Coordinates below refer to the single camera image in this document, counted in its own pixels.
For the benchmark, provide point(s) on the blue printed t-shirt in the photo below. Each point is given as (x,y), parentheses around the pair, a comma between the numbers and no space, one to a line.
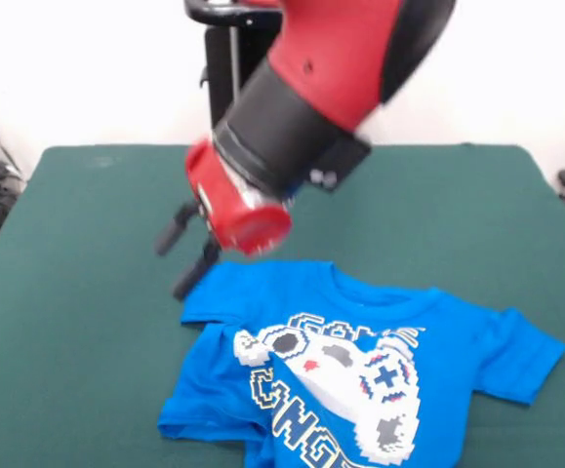
(360,380)

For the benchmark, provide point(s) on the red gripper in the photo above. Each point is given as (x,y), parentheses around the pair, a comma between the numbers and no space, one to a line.
(233,209)

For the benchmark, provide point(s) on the dark green tablecloth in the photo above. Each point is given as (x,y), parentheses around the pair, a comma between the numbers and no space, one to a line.
(67,341)

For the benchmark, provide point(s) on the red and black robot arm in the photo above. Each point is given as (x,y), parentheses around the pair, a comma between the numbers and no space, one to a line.
(321,83)

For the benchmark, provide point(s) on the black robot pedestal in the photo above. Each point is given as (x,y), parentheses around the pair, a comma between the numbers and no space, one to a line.
(223,58)

